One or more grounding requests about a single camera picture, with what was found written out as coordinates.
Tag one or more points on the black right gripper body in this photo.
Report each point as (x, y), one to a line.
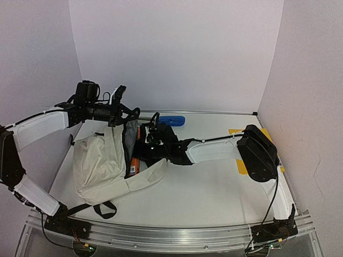
(149, 136)

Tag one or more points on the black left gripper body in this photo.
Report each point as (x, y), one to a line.
(102, 114)

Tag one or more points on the orange comic book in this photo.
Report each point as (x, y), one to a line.
(134, 166)

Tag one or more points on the cream white backpack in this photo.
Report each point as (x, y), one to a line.
(101, 169)

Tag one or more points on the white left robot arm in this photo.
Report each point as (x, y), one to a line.
(14, 139)

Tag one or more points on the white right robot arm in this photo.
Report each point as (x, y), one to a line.
(251, 146)

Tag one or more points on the blue pencil case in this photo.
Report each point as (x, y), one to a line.
(173, 121)

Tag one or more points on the yellow paper folder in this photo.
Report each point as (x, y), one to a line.
(240, 164)

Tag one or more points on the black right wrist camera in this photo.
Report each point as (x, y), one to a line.
(152, 124)

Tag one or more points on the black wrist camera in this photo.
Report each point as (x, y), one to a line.
(152, 124)
(86, 92)

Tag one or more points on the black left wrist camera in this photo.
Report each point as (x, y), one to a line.
(86, 92)

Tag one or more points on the aluminium front rail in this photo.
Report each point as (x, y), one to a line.
(192, 240)

